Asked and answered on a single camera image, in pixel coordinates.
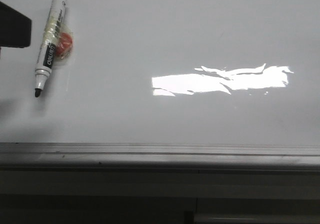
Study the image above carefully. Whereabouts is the white black whiteboard marker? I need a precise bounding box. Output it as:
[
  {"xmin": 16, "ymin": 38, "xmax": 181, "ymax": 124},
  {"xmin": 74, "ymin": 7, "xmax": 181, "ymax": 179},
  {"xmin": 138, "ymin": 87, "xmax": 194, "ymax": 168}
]
[{"xmin": 34, "ymin": 0, "xmax": 67, "ymax": 98}]

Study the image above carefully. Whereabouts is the red round magnet taped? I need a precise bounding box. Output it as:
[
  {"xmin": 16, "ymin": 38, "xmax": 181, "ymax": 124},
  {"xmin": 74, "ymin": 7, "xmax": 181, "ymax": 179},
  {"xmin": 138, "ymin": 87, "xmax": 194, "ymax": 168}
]
[{"xmin": 55, "ymin": 32, "xmax": 73, "ymax": 59}]

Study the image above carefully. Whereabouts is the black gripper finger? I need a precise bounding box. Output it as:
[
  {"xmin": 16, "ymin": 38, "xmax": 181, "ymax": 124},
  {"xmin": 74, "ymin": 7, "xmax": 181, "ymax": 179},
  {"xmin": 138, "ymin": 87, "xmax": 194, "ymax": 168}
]
[{"xmin": 0, "ymin": 2, "xmax": 32, "ymax": 48}]

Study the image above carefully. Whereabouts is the white whiteboard with aluminium frame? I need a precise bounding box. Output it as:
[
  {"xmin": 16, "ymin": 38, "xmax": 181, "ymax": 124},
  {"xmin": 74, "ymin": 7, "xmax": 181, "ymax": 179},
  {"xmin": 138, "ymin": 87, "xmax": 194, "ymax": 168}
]
[{"xmin": 0, "ymin": 0, "xmax": 320, "ymax": 170}]

